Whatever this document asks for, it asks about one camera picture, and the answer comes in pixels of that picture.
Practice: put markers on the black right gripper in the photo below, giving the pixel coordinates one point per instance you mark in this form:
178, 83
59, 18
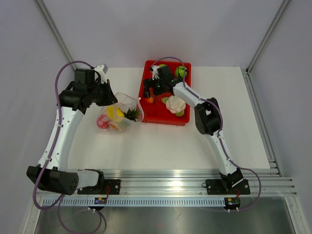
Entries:
148, 83

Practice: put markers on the right side aluminium rail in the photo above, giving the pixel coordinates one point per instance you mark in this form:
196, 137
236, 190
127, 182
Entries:
263, 130

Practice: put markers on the toy cauliflower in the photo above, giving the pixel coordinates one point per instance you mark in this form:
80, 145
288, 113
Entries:
175, 105

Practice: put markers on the circuit board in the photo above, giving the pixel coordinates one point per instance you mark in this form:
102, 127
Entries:
100, 200
232, 203

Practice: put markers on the toy pineapple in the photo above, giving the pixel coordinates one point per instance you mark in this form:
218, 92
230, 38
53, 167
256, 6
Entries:
130, 116

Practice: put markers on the red plastic tray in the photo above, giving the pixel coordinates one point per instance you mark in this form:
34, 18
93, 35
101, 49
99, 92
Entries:
156, 112

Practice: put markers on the aluminium frame post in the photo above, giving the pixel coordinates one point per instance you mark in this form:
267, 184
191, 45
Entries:
53, 28
268, 34

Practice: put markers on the yellow toy mango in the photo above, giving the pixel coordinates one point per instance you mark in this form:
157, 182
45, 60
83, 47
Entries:
114, 113

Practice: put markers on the red toy apple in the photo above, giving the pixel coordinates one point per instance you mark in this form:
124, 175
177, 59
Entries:
103, 122

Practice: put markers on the red toy tomato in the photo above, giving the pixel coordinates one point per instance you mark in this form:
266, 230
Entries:
149, 100

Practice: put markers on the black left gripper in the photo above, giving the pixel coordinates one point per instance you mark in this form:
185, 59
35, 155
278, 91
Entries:
110, 98

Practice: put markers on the clear zip top bag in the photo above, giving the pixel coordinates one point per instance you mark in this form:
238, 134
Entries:
124, 102

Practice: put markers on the toy watermelon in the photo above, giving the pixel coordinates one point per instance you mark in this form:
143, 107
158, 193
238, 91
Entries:
181, 71

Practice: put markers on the right aluminium frame post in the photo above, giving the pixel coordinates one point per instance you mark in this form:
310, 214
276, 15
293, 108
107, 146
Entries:
268, 34

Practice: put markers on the left aluminium frame post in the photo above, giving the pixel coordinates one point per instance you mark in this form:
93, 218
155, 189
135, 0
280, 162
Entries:
53, 28

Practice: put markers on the right circuit board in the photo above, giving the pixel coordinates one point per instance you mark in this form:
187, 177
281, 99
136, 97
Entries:
232, 203

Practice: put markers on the white slotted cable duct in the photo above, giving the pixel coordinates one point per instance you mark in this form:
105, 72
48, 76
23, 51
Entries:
146, 201

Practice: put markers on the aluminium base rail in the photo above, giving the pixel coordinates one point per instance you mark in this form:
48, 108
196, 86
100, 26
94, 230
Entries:
188, 183

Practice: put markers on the left circuit board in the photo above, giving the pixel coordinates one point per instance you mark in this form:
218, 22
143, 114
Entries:
100, 200

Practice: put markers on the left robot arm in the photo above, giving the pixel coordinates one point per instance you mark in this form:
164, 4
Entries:
51, 173

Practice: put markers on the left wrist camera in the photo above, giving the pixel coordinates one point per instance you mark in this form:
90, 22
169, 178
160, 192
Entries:
101, 68

